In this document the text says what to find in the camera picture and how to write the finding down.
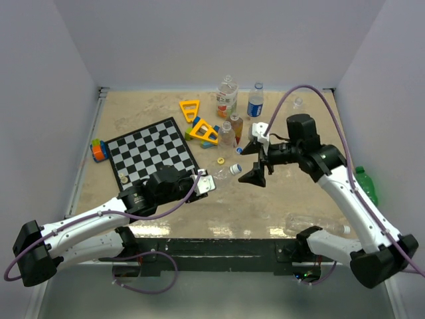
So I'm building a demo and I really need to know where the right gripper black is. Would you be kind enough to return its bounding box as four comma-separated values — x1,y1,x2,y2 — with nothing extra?
239,139,302,186

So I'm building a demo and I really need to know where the clear plastic bottle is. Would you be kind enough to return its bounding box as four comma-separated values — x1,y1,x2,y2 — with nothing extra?
293,97,303,110
209,166,232,187

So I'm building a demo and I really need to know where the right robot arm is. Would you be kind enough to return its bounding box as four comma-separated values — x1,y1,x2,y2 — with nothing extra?
239,114,418,288

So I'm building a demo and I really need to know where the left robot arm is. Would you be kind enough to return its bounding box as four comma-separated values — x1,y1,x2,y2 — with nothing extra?
11,167,216,287

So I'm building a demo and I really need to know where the clear empty bottle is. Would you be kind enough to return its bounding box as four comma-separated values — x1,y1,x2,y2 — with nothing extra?
218,121,236,148

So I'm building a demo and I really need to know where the amber tea bottle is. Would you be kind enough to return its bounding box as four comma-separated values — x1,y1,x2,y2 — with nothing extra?
230,113,243,146

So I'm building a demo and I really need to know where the blue label water bottle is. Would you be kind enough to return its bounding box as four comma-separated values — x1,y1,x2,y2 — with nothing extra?
247,82,264,118

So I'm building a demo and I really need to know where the fruit tea bottle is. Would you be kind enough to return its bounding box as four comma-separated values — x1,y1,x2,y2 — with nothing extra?
216,74,238,118

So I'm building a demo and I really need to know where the green soda bottle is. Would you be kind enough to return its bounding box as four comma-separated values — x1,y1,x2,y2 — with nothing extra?
355,166,379,206

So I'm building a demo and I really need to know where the crushed bottle white cap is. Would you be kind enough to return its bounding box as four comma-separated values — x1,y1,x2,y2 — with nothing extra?
343,225,351,234

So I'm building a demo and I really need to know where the light blue toy block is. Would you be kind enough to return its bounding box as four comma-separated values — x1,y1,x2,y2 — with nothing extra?
201,141,215,149

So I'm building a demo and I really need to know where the green toy block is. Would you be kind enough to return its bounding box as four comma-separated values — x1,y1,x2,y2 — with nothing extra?
184,127,193,141

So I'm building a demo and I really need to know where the black white chessboard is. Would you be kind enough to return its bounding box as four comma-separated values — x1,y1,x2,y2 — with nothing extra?
105,117,199,191

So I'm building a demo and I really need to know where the beige chess piece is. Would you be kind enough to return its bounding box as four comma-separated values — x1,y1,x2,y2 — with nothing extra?
119,173,129,184

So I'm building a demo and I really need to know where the dark blue block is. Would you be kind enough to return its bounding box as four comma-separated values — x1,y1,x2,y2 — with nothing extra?
193,116,201,127

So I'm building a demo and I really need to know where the colourful toy block car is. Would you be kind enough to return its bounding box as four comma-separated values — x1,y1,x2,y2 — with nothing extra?
90,139,108,163

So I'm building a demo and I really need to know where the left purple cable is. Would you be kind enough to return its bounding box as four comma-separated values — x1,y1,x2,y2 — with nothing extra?
3,169,205,282

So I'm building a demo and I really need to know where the purple cable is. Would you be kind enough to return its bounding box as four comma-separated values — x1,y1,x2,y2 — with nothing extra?
264,84,425,278
3,169,205,282

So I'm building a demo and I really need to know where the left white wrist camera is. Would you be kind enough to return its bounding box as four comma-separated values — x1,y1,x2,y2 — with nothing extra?
192,169,216,196

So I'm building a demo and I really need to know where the yellow triangle frame near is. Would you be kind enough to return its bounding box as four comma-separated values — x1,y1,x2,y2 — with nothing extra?
189,119,218,146

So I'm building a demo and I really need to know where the yellow triangle frame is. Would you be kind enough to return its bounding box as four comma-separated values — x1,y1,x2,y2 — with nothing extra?
189,119,218,146
179,100,200,123

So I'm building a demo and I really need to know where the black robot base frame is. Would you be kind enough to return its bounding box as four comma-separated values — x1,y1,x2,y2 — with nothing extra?
102,238,317,276

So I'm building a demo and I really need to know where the yellow triangle frame far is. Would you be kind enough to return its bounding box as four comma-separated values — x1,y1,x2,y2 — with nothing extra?
179,100,200,123

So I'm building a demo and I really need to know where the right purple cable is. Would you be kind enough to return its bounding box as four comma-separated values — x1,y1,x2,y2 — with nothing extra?
264,84,425,278

